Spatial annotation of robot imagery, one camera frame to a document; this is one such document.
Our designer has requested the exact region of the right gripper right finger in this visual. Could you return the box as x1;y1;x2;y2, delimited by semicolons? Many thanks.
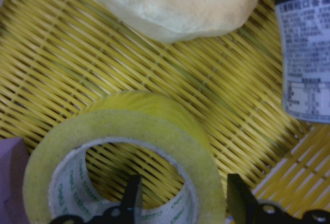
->
227;174;329;223

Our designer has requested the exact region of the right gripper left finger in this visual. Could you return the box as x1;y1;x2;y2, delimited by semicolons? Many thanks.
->
50;174;143;224

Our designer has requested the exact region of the yellow clear tape roll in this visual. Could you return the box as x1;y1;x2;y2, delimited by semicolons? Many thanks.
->
23;91;226;223

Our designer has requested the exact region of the purple foam cube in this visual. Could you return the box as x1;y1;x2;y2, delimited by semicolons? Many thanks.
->
1;137;29;223

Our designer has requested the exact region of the yellow plastic basket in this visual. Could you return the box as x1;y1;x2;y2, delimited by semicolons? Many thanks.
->
1;0;329;216

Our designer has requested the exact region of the pale yellow banana toy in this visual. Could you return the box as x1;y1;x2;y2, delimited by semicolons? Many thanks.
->
96;0;258;44

